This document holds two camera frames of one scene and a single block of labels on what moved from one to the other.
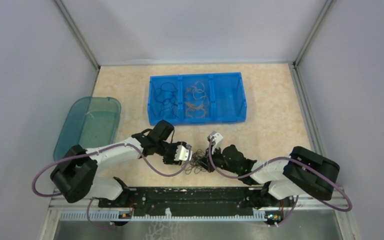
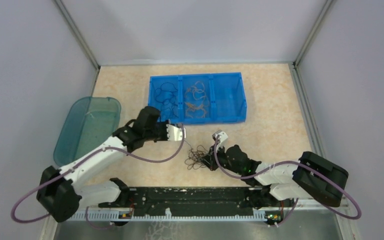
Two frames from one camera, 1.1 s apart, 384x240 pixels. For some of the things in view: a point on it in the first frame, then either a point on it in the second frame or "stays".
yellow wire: (198, 91) stays
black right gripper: (206, 162) stays
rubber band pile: (165, 95) stays
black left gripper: (171, 161) -> (164, 124)
